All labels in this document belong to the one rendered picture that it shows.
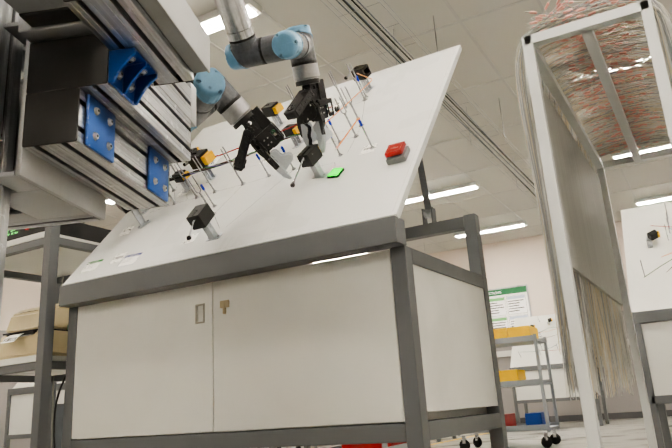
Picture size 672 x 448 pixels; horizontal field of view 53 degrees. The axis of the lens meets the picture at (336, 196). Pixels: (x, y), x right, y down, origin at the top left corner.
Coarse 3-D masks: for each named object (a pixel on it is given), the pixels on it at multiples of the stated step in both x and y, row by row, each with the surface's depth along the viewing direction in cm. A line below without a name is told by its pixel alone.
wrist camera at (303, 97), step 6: (300, 90) 197; (306, 90) 195; (300, 96) 194; (306, 96) 193; (312, 96) 195; (294, 102) 193; (300, 102) 191; (306, 102) 193; (288, 108) 191; (294, 108) 190; (300, 108) 190; (288, 114) 190; (294, 114) 189; (300, 114) 190
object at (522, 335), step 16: (496, 336) 648; (512, 336) 642; (528, 336) 626; (512, 384) 623; (528, 384) 616; (544, 384) 627; (544, 400) 607; (512, 416) 644; (528, 416) 614; (544, 416) 621; (480, 432) 626; (544, 432) 602
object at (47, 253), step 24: (24, 240) 229; (48, 240) 222; (72, 240) 229; (24, 264) 259; (48, 264) 219; (72, 264) 264; (48, 288) 217; (48, 312) 215; (48, 336) 214; (0, 360) 221; (24, 360) 215; (48, 360) 212; (48, 384) 210; (48, 408) 208; (48, 432) 268
